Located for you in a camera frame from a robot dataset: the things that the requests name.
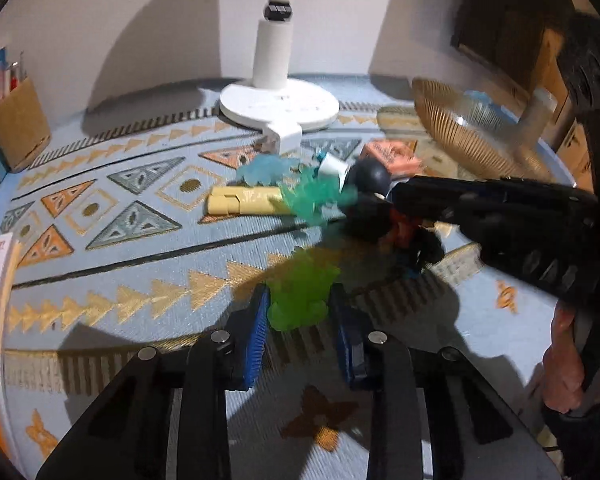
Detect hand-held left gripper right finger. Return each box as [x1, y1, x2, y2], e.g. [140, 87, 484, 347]
[329, 282, 566, 480]

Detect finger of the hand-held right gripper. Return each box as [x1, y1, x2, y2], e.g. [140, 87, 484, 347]
[392, 176, 598, 228]
[455, 220, 600, 307]

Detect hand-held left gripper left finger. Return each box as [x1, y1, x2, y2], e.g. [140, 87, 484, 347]
[35, 282, 272, 480]

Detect red and black toy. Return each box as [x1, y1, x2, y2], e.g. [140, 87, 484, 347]
[379, 204, 447, 277]

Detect green translucent toy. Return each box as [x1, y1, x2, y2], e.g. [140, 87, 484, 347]
[267, 250, 342, 332]

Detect amber ribbed glass bowl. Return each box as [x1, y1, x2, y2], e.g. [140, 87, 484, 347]
[411, 76, 557, 182]

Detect orange brick-patterned box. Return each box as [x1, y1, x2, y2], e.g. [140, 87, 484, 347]
[362, 140, 426, 177]

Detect black ball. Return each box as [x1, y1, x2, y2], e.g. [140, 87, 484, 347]
[347, 159, 392, 197]

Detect small white cup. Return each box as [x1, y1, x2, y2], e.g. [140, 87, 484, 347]
[317, 153, 351, 182]

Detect yellow block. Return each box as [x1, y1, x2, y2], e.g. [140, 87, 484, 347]
[207, 185, 284, 217]

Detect teal translucent toy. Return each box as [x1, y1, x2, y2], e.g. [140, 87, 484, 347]
[280, 170, 352, 227]

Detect light blue translucent toy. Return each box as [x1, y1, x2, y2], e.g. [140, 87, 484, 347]
[236, 155, 301, 187]

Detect person's right hand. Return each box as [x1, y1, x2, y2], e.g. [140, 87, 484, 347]
[541, 302, 587, 415]

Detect stacked cardboard boxes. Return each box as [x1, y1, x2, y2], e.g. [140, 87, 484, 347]
[530, 30, 597, 192]

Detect blue patterned table mat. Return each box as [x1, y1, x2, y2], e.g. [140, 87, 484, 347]
[0, 72, 583, 480]

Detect dark wooden cabinet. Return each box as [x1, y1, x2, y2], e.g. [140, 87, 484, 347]
[450, 0, 578, 98]

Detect white lamp stand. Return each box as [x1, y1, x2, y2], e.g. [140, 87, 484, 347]
[219, 0, 341, 155]

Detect cardboard pen holder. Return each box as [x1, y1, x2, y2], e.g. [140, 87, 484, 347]
[0, 76, 52, 174]

